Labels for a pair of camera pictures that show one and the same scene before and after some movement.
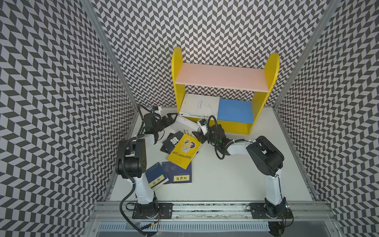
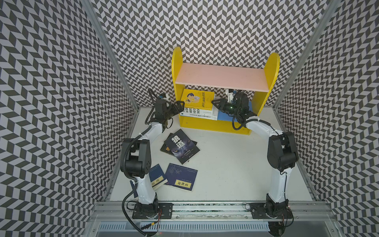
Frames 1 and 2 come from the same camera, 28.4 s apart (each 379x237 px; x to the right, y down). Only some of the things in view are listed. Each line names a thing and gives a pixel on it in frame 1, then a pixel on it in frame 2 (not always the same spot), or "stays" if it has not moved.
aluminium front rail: (190, 211) stays
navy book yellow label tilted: (156, 176) stays
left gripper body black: (158, 127) to (168, 114)
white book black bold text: (186, 126) to (197, 112)
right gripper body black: (210, 138) to (232, 107)
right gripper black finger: (200, 136) to (221, 108)
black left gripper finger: (166, 121) to (178, 108)
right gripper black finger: (203, 121) to (220, 102)
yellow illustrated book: (184, 151) to (198, 99)
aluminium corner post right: (307, 54) stays
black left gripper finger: (170, 118) to (178, 103)
